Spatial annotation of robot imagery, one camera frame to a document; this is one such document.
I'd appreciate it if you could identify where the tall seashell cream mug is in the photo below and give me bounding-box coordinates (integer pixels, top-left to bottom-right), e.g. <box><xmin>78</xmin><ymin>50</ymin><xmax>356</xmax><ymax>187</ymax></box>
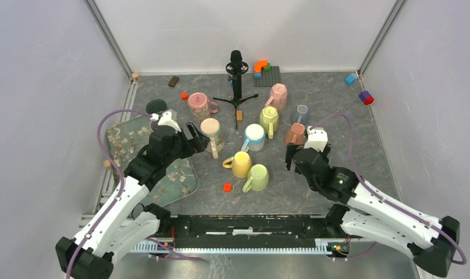
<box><xmin>200</xmin><ymin>117</ymin><xmax>225</xmax><ymax>159</ymax></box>

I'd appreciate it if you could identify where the pink ghost pattern mug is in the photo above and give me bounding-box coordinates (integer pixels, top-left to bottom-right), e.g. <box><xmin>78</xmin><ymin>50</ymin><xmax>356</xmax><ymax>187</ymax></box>
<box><xmin>187</xmin><ymin>92</ymin><xmax>220</xmax><ymax>123</ymax></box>

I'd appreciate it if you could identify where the red cube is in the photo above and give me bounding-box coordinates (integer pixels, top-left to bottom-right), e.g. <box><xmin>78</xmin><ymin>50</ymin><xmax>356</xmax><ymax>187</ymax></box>
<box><xmin>223</xmin><ymin>183</ymin><xmax>232</xmax><ymax>192</ymax></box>

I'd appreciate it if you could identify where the yellow mug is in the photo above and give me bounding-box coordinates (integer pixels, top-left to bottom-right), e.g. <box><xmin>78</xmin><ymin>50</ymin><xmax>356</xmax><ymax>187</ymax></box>
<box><xmin>222</xmin><ymin>151</ymin><xmax>252</xmax><ymax>178</ymax></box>

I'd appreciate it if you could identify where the brown block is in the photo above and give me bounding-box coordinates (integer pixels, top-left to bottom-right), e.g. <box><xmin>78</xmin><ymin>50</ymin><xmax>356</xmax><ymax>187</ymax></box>
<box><xmin>168</xmin><ymin>76</ymin><xmax>180</xmax><ymax>88</ymax></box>

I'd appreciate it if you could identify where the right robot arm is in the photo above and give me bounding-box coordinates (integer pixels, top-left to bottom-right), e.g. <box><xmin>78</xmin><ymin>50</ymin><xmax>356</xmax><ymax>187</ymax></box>
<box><xmin>286</xmin><ymin>143</ymin><xmax>460</xmax><ymax>278</ymax></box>

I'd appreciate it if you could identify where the floral green tray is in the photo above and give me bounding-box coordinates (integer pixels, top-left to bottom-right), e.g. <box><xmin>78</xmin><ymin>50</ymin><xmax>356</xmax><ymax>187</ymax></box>
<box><xmin>104</xmin><ymin>113</ymin><xmax>200</xmax><ymax>206</ymax></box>

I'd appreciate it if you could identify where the orange curved block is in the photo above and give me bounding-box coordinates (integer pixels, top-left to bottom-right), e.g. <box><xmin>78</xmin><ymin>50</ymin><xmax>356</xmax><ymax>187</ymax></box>
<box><xmin>254</xmin><ymin>60</ymin><xmax>268</xmax><ymax>73</ymax></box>

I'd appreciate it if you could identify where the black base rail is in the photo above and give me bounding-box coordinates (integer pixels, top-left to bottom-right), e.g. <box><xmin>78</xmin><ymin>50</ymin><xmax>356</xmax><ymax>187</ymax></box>
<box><xmin>151</xmin><ymin>214</ymin><xmax>347</xmax><ymax>249</ymax></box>

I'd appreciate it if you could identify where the purple red block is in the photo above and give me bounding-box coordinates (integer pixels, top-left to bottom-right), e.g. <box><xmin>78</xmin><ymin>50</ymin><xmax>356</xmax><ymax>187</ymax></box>
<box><xmin>359</xmin><ymin>91</ymin><xmax>375</xmax><ymax>106</ymax></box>

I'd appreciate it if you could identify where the small wooden cube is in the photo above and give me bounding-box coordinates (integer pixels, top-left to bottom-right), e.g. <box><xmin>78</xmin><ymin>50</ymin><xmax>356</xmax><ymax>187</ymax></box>
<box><xmin>131</xmin><ymin>72</ymin><xmax>140</xmax><ymax>82</ymax></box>

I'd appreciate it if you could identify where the grey lego baseplate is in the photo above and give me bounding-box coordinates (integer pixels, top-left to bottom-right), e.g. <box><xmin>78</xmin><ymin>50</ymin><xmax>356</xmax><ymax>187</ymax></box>
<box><xmin>254</xmin><ymin>66</ymin><xmax>281</xmax><ymax>87</ymax></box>

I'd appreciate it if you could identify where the small grey-blue mug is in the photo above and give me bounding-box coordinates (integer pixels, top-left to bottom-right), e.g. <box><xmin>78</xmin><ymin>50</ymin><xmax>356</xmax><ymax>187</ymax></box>
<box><xmin>291</xmin><ymin>105</ymin><xmax>309</xmax><ymax>125</ymax></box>

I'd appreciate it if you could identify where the pink octagonal mug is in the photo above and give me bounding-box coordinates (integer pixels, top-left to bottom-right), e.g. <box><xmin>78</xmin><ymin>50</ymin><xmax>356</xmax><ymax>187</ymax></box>
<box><xmin>265</xmin><ymin>83</ymin><xmax>287</xmax><ymax>112</ymax></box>

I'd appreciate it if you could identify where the wooden block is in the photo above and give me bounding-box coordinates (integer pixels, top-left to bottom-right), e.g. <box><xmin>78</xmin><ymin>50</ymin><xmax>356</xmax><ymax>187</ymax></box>
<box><xmin>236</xmin><ymin>110</ymin><xmax>243</xmax><ymax>123</ymax></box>

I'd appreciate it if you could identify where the blue white mug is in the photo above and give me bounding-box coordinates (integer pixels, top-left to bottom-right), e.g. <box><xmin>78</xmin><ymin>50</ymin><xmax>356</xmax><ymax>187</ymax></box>
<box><xmin>241</xmin><ymin>124</ymin><xmax>265</xmax><ymax>152</ymax></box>

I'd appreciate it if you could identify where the dark green mug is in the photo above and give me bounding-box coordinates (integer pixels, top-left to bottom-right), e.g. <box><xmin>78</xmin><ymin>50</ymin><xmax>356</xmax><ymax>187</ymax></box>
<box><xmin>145</xmin><ymin>99</ymin><xmax>168</xmax><ymax>115</ymax></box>

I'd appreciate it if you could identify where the blue block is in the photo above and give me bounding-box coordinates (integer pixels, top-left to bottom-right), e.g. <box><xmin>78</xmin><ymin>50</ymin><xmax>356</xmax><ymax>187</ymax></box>
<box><xmin>344</xmin><ymin>73</ymin><xmax>358</xmax><ymax>85</ymax></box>

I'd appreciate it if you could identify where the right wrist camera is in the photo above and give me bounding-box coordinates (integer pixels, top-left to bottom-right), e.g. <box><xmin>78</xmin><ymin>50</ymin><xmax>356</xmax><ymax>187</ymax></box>
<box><xmin>304</xmin><ymin>126</ymin><xmax>328</xmax><ymax>152</ymax></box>

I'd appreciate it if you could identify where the yellow-green octagonal mug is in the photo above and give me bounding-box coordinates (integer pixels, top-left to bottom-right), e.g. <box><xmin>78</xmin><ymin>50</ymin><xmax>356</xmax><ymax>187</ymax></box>
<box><xmin>259</xmin><ymin>106</ymin><xmax>279</xmax><ymax>140</ymax></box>

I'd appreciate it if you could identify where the salmon flower mug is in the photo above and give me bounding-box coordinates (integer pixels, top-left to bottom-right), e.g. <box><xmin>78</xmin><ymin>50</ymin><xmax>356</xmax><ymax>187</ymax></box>
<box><xmin>284</xmin><ymin>123</ymin><xmax>305</xmax><ymax>145</ymax></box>

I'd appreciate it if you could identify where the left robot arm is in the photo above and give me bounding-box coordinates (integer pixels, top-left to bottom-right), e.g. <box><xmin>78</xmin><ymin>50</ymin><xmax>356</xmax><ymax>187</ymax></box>
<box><xmin>56</xmin><ymin>123</ymin><xmax>210</xmax><ymax>278</ymax></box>

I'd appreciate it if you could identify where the light green mug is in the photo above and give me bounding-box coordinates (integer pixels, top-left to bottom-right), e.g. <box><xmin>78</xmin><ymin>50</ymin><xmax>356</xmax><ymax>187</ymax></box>
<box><xmin>242</xmin><ymin>164</ymin><xmax>269</xmax><ymax>193</ymax></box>

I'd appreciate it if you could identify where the black microphone on tripod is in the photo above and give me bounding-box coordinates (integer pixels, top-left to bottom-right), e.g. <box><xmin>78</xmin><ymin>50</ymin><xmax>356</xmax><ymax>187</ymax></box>
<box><xmin>213</xmin><ymin>50</ymin><xmax>259</xmax><ymax>130</ymax></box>

